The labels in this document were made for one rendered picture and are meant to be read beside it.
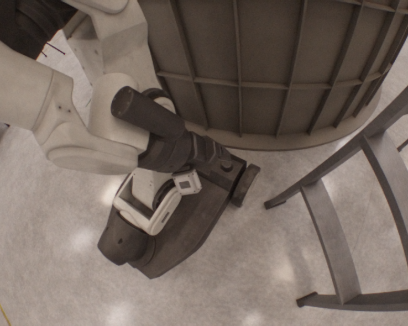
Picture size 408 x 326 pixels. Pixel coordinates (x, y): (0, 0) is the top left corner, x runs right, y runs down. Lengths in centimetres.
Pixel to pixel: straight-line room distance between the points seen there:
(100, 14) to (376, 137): 58
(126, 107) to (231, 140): 92
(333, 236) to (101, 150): 69
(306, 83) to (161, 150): 69
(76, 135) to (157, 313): 98
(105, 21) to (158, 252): 77
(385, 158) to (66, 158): 56
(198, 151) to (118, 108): 18
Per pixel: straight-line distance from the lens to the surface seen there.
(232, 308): 100
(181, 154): 30
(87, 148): 19
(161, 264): 85
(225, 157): 40
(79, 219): 133
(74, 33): 46
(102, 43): 34
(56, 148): 20
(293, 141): 112
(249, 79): 80
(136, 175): 69
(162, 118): 23
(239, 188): 81
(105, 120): 23
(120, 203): 76
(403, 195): 52
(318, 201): 73
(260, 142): 108
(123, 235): 72
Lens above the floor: 96
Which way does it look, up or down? 64 degrees down
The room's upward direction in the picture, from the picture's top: 21 degrees counter-clockwise
